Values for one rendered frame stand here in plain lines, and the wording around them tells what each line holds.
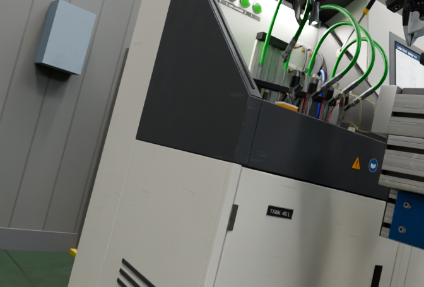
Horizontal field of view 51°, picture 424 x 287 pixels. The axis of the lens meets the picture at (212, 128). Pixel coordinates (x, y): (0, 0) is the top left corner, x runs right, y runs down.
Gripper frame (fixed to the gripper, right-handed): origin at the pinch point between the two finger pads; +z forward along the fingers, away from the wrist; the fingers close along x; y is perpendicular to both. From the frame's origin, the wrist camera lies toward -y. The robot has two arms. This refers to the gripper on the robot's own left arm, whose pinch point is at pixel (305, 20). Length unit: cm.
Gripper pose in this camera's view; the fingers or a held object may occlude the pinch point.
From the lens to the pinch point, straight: 132.1
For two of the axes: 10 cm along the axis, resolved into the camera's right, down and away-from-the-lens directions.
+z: 0.2, 7.7, 6.3
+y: -0.4, 6.3, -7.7
